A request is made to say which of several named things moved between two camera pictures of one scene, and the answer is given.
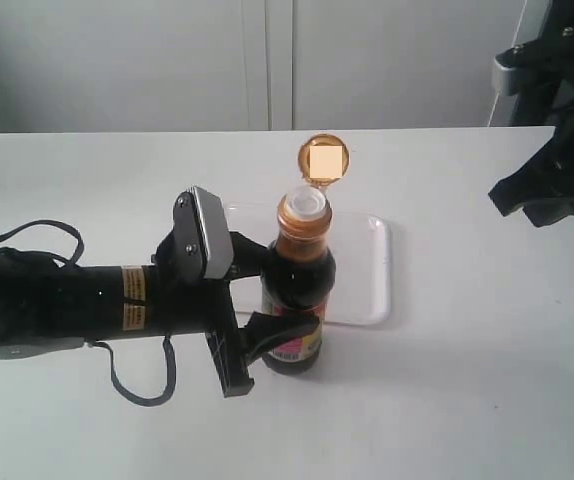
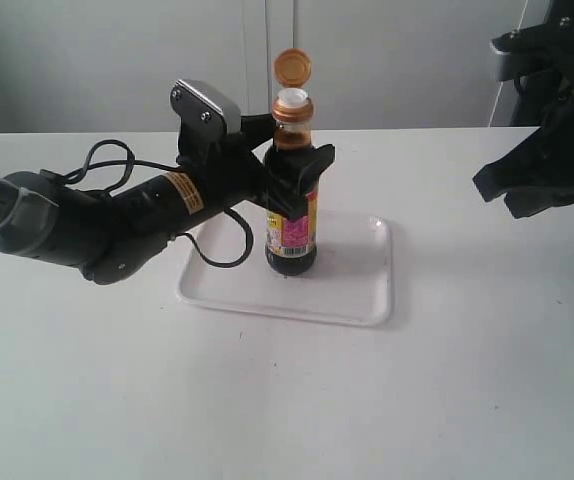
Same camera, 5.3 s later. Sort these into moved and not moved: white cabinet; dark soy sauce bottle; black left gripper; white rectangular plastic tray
Moved: dark soy sauce bottle; black left gripper
Not moved: white rectangular plastic tray; white cabinet
